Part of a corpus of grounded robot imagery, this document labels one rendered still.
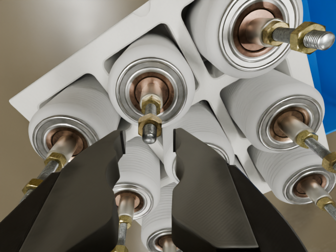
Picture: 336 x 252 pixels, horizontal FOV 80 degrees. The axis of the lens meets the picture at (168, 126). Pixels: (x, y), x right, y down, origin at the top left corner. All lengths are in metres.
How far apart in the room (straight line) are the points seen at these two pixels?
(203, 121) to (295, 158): 0.14
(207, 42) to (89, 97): 0.16
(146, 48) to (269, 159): 0.25
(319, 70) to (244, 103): 0.33
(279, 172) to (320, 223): 0.68
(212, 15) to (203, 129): 0.13
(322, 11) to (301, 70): 0.19
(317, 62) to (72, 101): 0.51
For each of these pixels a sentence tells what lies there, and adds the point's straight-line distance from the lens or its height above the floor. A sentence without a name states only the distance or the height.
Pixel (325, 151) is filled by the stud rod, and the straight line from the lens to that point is 0.24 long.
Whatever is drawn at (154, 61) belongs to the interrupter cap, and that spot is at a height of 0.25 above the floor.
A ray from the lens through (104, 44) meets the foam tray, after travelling 0.29.
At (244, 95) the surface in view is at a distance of 0.29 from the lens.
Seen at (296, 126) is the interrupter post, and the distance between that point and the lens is 0.26.
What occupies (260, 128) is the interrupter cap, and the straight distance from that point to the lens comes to 0.26.
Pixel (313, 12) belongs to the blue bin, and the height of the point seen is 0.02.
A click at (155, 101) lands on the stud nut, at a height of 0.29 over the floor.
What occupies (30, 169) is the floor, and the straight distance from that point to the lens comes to 0.70.
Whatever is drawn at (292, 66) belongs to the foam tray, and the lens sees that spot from 0.34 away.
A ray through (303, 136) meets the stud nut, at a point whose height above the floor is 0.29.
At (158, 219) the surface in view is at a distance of 0.36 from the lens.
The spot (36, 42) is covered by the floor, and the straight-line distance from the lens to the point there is 0.52.
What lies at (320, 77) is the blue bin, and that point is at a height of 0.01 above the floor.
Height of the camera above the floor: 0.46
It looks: 61 degrees down
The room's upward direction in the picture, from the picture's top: 174 degrees clockwise
